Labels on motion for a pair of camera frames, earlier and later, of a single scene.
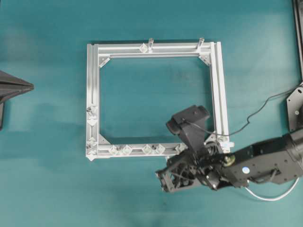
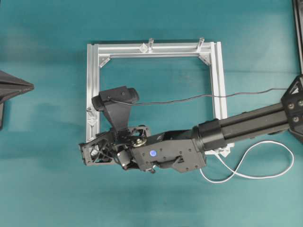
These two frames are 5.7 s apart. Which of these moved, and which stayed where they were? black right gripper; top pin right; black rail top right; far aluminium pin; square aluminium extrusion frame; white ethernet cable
Moved: white ethernet cable; black right gripper
Stayed: square aluminium extrusion frame; black rail top right; top pin right; far aluminium pin
